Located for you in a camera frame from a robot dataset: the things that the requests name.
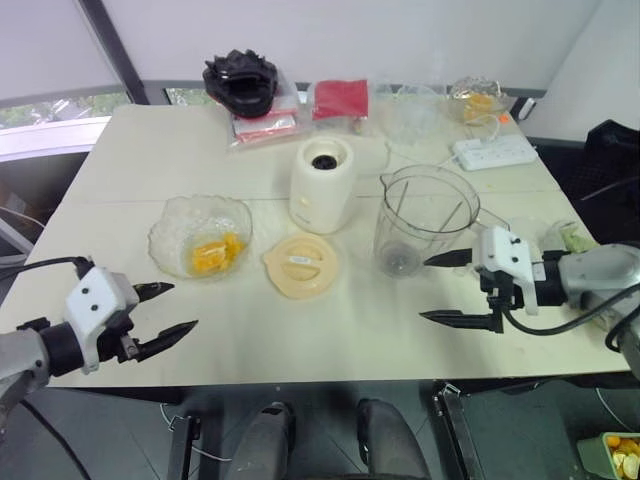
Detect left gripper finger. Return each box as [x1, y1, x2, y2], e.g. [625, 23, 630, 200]
[132, 282, 176, 303]
[134, 320, 199, 363]

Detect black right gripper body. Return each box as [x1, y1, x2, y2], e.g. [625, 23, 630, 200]
[478, 271, 526, 313]

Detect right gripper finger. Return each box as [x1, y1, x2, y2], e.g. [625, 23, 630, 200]
[418, 296, 504, 334]
[423, 247, 477, 268]

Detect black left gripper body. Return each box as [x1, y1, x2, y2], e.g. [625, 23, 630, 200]
[97, 298, 146, 364]

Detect clear blender jar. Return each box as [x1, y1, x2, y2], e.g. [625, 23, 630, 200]
[373, 164, 511, 278]

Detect yellow food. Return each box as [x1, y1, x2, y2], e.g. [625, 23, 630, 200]
[187, 231, 247, 275]

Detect bag with orange fruit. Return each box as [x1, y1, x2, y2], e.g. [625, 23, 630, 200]
[446, 76, 512, 125]

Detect large scalloped glass bowl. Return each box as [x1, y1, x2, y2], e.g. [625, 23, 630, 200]
[147, 194, 254, 281]

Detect green cloth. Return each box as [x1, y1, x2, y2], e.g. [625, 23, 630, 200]
[548, 221, 599, 253]

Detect white power strip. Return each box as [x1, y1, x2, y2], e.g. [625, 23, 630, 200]
[451, 133, 540, 171]

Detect dark rounded robot leg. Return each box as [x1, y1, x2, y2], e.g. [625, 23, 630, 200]
[356, 397, 432, 480]
[233, 399, 297, 480]

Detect clear plastic container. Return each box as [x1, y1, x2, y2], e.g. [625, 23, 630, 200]
[383, 82, 447, 147]

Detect cream blender base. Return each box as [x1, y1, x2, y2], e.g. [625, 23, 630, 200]
[289, 136, 358, 235]

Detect cream blender lid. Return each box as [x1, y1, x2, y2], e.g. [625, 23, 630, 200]
[261, 233, 342, 301]

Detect orange pieces in wrapped bowl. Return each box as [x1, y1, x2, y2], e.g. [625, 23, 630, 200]
[462, 93, 497, 122]

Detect black chair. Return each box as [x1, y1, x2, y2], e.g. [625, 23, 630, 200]
[579, 118, 640, 244]

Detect green waste bin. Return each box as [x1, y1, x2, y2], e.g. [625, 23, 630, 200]
[576, 431, 640, 480]

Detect clear bag with red contents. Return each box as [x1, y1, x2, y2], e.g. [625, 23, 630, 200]
[308, 78, 372, 135]

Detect clear bag with red-white packs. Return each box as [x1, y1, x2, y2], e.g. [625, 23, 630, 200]
[226, 82, 302, 153]

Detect orange peels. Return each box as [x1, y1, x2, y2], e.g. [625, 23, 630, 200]
[604, 434, 640, 480]

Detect crumpled black bag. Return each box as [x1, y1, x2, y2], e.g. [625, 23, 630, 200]
[202, 47, 279, 120]

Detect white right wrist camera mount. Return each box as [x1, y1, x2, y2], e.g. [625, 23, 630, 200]
[474, 225, 549, 317]

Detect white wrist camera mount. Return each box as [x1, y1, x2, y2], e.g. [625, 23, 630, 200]
[64, 266, 141, 375]
[474, 225, 549, 317]

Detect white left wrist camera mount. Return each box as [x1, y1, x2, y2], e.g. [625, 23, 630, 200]
[64, 266, 141, 375]

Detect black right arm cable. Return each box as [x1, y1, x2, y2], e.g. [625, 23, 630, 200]
[501, 284, 640, 354]

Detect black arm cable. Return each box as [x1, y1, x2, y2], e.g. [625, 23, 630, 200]
[0, 256, 95, 281]
[501, 284, 640, 354]

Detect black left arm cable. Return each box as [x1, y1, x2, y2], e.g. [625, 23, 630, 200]
[0, 256, 95, 281]

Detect black table leg bracket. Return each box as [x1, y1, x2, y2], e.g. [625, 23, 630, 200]
[431, 381, 484, 480]
[166, 413, 202, 480]

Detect white power cord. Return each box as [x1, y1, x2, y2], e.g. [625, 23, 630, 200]
[439, 113, 507, 164]

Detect black window frame bar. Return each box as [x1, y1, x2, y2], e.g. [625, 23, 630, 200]
[77, 0, 152, 106]

